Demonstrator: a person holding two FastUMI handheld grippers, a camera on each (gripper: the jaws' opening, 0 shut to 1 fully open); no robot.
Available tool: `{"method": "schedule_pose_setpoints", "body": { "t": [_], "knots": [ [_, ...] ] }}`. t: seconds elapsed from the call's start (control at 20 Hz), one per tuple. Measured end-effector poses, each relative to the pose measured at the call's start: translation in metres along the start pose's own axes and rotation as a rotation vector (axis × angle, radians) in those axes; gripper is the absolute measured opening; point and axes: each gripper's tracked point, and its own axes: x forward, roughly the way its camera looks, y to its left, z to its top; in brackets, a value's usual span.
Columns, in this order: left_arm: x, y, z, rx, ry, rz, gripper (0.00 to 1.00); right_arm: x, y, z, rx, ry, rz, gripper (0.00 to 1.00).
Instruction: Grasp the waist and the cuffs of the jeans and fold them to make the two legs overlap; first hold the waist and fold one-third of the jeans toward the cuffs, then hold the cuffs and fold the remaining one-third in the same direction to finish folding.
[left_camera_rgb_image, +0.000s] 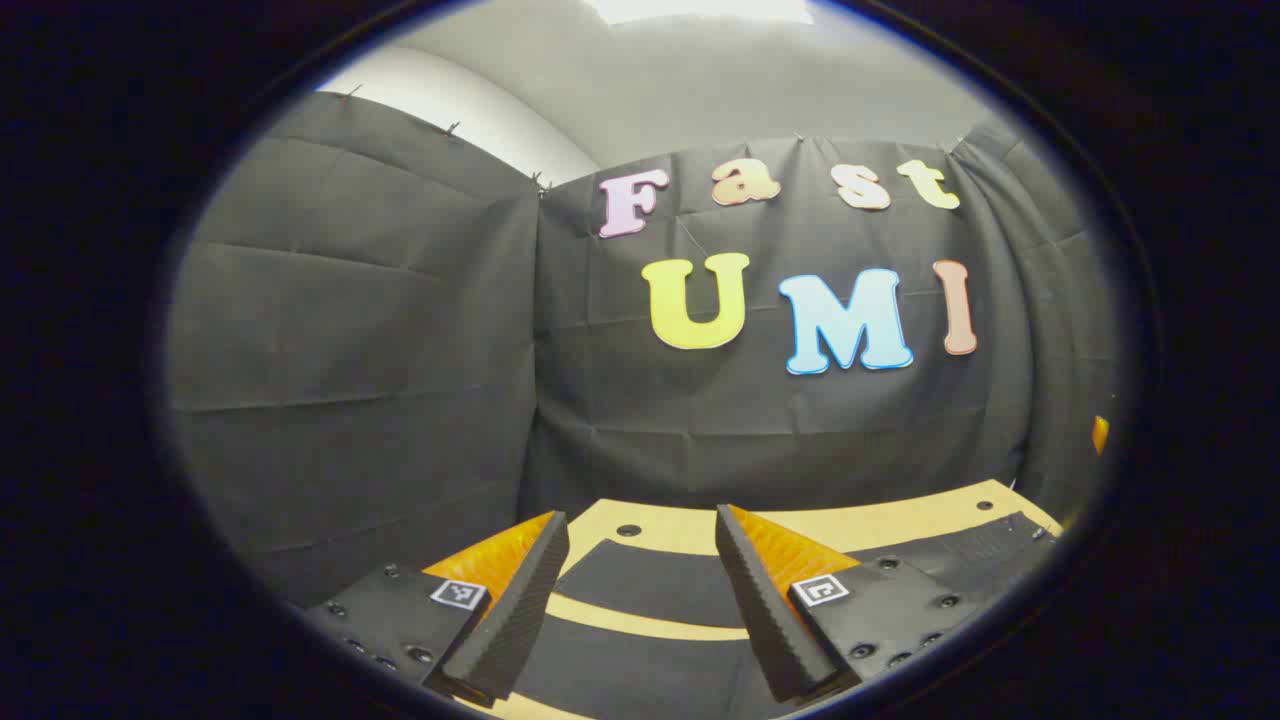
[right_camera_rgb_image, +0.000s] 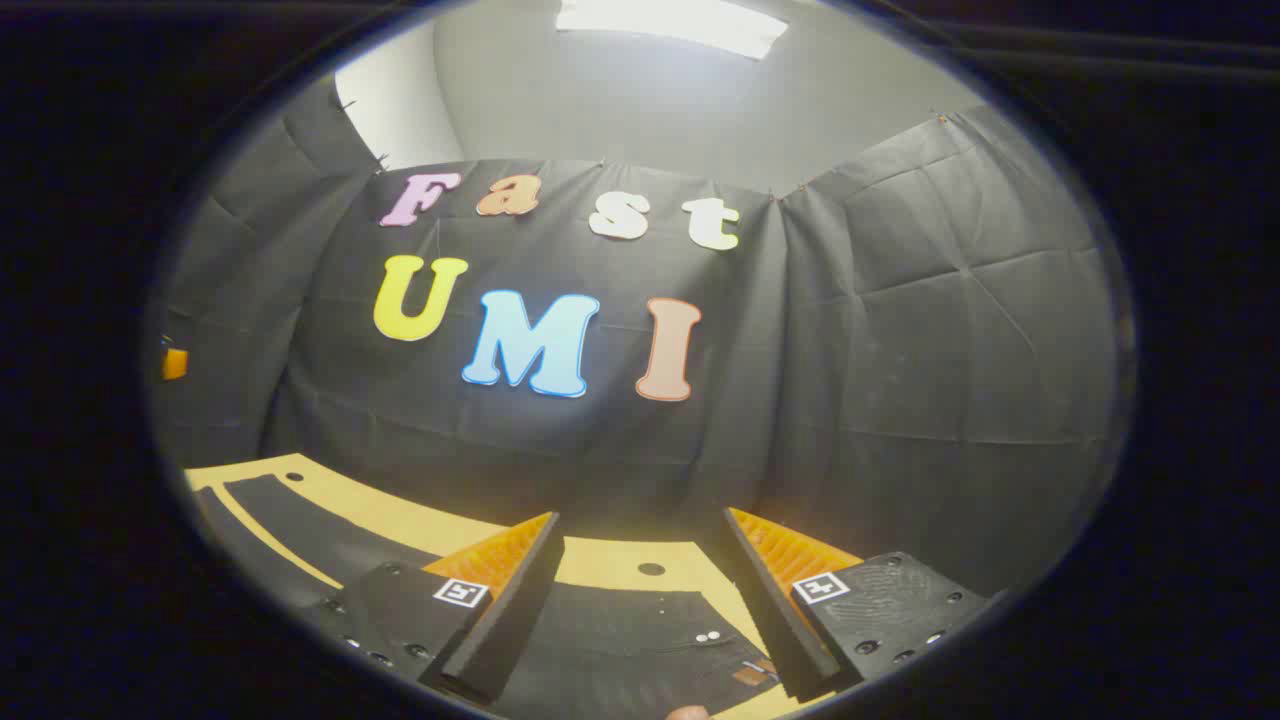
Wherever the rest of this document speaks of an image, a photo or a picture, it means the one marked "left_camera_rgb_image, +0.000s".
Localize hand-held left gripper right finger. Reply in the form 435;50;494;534
713;503;991;706

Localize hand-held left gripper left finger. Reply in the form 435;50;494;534
300;510;571;709

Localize black jeans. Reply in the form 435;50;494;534
510;510;1063;720

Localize black backdrop cloth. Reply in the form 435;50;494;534
165;90;1121;611

